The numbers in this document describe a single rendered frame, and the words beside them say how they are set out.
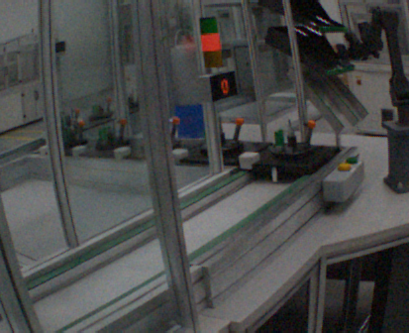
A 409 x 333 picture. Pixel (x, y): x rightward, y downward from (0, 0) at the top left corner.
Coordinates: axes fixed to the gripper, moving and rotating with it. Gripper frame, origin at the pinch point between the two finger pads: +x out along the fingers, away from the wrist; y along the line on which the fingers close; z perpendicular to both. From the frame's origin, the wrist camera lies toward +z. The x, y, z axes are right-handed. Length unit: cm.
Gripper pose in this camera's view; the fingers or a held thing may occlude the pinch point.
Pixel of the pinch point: (344, 55)
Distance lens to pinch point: 200.0
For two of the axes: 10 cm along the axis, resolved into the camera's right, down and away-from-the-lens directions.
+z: -2.0, -9.8, -0.1
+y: -8.0, 1.7, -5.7
